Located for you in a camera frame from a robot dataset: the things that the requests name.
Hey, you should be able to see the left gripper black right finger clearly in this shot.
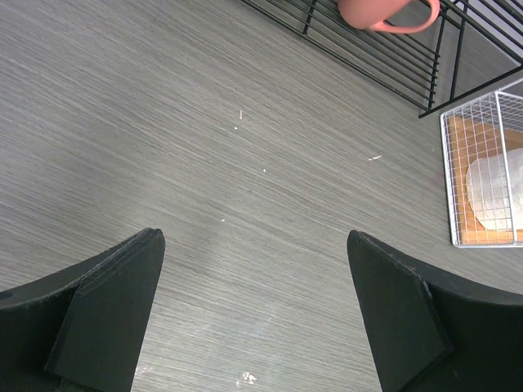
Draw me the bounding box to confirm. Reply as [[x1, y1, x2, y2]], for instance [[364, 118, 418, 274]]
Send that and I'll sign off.
[[346, 230, 522, 391]]

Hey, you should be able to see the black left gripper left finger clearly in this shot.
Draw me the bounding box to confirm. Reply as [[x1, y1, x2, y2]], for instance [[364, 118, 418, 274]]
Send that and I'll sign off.
[[1, 228, 165, 391]]

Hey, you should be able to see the white paper towel roll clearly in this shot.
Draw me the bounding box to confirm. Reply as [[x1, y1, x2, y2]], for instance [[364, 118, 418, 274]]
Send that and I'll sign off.
[[466, 149, 522, 231]]

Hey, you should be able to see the pink mug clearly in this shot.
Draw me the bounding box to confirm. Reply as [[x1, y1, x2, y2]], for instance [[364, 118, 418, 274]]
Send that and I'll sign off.
[[337, 0, 440, 34]]

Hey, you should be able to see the white wire wooden shelf unit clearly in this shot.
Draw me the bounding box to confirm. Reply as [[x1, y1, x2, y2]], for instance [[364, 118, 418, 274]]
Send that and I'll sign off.
[[440, 80, 522, 247]]

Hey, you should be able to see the black wire dish rack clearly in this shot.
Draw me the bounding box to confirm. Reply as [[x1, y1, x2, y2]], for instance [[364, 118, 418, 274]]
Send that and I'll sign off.
[[247, 1, 522, 117]]

